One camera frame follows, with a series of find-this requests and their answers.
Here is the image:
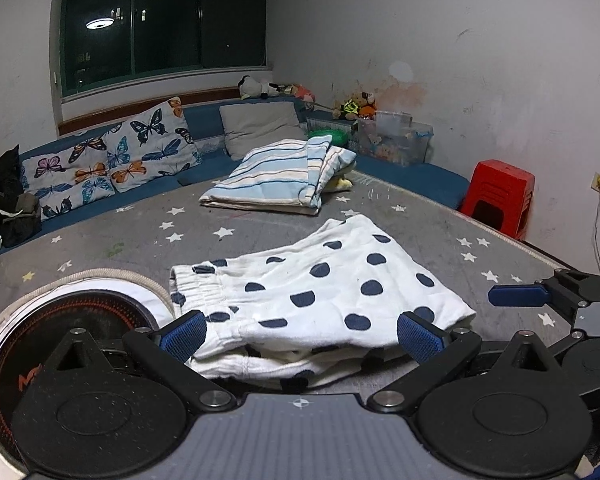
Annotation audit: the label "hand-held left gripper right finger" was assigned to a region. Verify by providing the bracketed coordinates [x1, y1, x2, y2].
[367, 311, 551, 413]

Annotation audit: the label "pink plush toy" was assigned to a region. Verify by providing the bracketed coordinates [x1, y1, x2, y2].
[280, 84, 316, 111]

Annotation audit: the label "blue sofa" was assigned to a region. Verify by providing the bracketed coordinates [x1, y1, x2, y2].
[0, 95, 471, 261]

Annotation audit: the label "grey pillow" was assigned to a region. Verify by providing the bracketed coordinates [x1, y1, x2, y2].
[219, 101, 308, 162]

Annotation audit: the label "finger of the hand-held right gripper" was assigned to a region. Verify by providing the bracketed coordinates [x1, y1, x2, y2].
[488, 269, 600, 333]

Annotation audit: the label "round built-in induction cooktop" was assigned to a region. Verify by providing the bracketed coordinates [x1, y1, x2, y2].
[0, 267, 181, 476]

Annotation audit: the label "red plastic stool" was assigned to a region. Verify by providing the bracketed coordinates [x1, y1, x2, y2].
[459, 159, 536, 242]

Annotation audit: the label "clear plastic storage box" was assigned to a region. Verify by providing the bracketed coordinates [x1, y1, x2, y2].
[356, 110, 435, 168]

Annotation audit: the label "black bag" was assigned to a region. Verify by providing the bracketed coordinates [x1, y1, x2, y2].
[0, 145, 43, 251]

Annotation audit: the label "orange plush toy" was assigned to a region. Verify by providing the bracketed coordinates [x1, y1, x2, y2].
[357, 92, 379, 121]

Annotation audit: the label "green framed window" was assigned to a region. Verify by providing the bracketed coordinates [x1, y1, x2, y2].
[60, 0, 271, 103]

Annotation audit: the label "green plastic basin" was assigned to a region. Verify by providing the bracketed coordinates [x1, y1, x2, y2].
[307, 129, 351, 150]

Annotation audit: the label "white navy polka-dot pants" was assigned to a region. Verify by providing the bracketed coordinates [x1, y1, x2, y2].
[169, 214, 477, 393]

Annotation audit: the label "green yellow plush toy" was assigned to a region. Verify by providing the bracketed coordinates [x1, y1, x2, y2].
[332, 99, 361, 121]

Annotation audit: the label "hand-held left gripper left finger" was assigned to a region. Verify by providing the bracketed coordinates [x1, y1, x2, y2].
[42, 310, 236, 412]

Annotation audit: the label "black white plush toy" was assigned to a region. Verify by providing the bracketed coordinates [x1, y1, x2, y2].
[237, 75, 286, 101]

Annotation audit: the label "folded blue striped cloth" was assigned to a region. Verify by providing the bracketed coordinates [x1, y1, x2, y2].
[199, 136, 358, 217]

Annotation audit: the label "grey star print tablecloth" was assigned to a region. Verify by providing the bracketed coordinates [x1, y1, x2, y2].
[0, 169, 600, 480]

